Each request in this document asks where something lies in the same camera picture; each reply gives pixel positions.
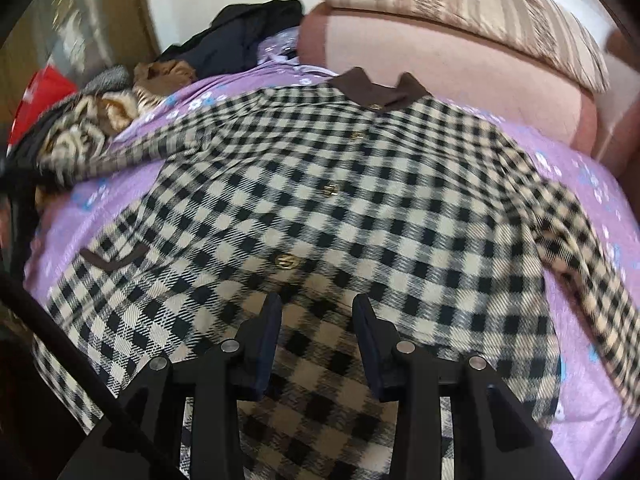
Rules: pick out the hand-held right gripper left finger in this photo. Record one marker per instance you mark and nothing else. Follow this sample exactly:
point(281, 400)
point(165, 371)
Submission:
point(270, 332)

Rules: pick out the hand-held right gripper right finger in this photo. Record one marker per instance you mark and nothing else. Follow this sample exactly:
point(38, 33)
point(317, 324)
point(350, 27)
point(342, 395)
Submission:
point(367, 337)

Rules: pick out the black and cream checked coat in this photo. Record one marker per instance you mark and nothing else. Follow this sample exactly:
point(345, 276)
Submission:
point(320, 220)

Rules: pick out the purple floral bed sheet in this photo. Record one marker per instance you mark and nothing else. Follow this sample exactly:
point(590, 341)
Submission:
point(580, 340)

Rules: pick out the brown and cream fleece blanket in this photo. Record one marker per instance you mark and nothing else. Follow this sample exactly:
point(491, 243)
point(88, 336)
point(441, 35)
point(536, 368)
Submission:
point(75, 140)

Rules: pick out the brown garment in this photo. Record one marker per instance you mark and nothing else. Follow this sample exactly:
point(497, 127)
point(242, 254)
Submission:
point(165, 75)

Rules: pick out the pink cushion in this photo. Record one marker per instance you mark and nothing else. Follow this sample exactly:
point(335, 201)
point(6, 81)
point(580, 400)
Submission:
point(425, 55)

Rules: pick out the grey knitted garment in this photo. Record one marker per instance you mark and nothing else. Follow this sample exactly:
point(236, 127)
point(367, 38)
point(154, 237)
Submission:
point(110, 80)

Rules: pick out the black clothing pile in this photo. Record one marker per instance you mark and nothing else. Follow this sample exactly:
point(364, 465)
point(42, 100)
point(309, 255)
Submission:
point(235, 35)

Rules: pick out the striped beige pillow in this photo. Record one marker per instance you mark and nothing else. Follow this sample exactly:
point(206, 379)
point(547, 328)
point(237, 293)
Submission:
point(475, 5)

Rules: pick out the wooden cabinet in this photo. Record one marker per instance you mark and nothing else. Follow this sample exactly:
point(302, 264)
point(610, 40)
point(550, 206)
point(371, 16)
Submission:
point(125, 10)

